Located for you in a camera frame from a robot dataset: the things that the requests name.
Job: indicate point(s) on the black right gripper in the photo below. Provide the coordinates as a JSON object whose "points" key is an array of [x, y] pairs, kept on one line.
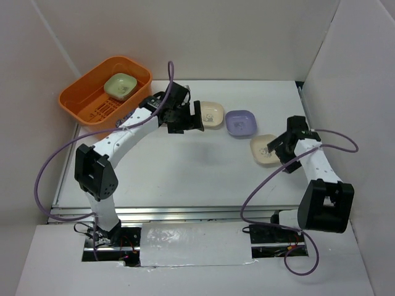
{"points": [[278, 142]]}

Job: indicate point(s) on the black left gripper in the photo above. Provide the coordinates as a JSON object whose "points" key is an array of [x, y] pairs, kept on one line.
{"points": [[191, 121]]}

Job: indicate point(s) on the cream panda plate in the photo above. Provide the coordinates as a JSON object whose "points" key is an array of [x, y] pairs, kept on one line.
{"points": [[212, 114], [260, 153]]}

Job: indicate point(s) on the green panda plate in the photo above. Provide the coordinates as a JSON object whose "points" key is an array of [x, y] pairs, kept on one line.
{"points": [[120, 86]]}

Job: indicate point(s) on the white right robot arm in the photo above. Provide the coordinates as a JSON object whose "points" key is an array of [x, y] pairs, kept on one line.
{"points": [[327, 201]]}

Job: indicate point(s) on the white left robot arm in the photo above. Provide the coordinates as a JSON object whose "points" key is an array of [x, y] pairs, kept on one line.
{"points": [[95, 165]]}

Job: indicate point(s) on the orange plastic bin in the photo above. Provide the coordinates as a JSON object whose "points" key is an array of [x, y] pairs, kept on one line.
{"points": [[86, 101]]}

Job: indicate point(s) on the cream panda plate back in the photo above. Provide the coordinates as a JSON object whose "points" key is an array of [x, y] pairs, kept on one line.
{"points": [[212, 114]]}

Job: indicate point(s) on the purple plate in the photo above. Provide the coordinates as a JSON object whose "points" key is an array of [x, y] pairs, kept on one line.
{"points": [[241, 123]]}

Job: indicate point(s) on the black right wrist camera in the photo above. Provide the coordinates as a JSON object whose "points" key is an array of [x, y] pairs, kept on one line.
{"points": [[296, 123]]}

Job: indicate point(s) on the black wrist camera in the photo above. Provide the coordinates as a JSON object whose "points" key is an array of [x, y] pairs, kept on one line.
{"points": [[179, 96], [296, 123]]}

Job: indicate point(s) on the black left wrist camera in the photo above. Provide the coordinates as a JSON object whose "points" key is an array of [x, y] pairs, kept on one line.
{"points": [[179, 96]]}

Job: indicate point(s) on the aluminium rail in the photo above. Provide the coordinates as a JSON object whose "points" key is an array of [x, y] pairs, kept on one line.
{"points": [[180, 214]]}

